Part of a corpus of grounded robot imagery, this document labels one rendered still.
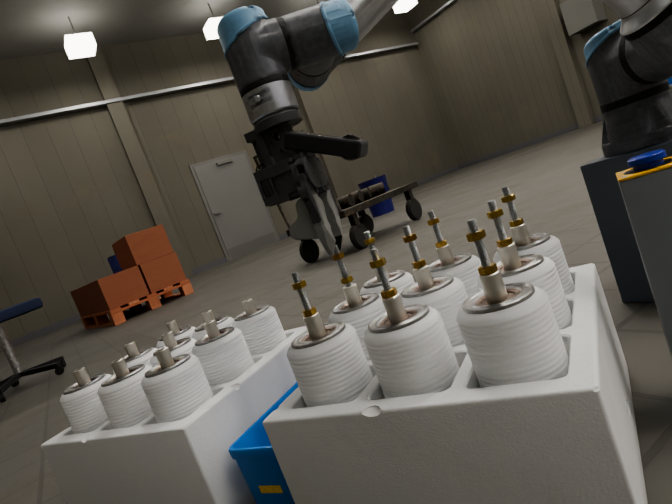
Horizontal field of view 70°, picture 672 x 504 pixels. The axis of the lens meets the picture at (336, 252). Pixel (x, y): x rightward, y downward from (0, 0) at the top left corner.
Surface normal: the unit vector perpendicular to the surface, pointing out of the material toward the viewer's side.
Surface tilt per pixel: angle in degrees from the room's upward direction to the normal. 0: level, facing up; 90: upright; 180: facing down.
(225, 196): 90
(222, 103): 90
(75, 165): 90
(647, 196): 90
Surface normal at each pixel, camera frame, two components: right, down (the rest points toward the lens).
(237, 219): 0.50, -0.10
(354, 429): -0.45, 0.26
